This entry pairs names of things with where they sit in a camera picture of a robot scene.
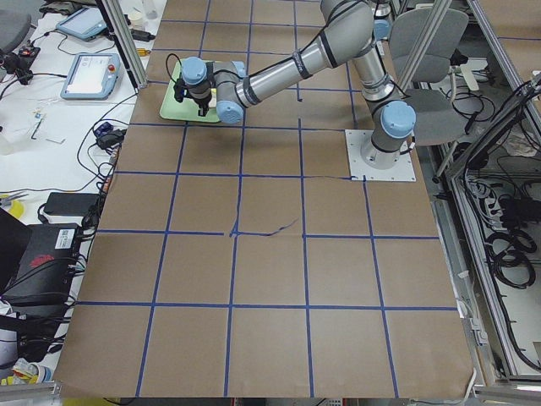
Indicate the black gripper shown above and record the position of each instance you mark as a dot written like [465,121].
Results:
[200,101]

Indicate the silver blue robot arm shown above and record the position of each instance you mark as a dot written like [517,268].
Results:
[347,36]

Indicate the mint green tray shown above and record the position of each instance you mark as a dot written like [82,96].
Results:
[188,109]

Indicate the near teach pendant tablet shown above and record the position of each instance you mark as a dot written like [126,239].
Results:
[92,76]

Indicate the teach pendant tablet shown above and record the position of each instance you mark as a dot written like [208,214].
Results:
[85,24]
[92,76]

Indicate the far teach pendant tablet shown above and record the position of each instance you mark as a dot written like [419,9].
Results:
[85,24]

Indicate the black power brick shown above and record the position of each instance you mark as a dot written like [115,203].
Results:
[69,204]

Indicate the black computer box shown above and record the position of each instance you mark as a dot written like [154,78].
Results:
[44,262]

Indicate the grey office chair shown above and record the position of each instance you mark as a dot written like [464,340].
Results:
[437,122]

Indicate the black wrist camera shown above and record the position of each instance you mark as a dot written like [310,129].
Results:
[179,90]

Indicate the aluminium frame post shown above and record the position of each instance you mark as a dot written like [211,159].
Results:
[113,16]

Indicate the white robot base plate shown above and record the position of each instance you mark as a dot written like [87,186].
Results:
[366,163]

